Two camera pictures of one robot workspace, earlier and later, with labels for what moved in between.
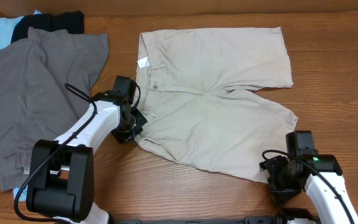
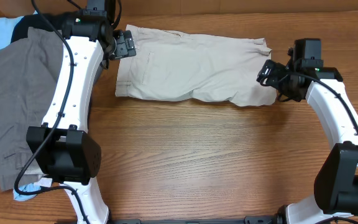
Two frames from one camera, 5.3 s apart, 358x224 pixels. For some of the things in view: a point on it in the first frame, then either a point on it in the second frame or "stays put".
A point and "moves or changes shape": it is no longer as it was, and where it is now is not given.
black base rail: [230, 220] stays put
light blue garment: [2, 35] stays put
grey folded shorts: [37, 88] stays put
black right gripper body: [283, 183] → [279, 78]
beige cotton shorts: [184, 78] moves or changes shape
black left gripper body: [130, 127] → [124, 47]
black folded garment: [73, 22] stays put
